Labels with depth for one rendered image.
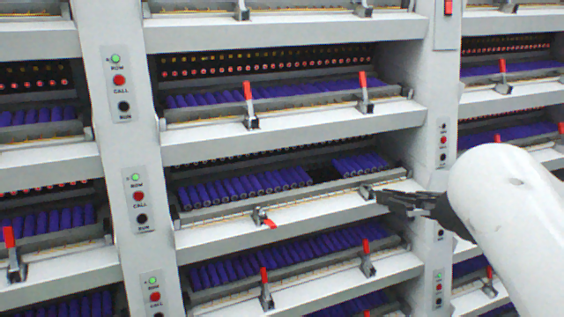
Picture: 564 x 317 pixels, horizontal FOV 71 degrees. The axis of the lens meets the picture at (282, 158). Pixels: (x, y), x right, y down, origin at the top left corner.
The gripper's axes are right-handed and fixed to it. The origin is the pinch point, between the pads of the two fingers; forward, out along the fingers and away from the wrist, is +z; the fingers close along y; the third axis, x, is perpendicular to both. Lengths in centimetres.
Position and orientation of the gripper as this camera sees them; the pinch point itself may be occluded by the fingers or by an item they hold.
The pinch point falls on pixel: (390, 197)
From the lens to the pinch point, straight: 87.1
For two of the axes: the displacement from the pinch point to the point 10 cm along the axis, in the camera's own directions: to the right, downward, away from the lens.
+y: 9.1, -1.6, 3.7
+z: -3.8, -0.3, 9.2
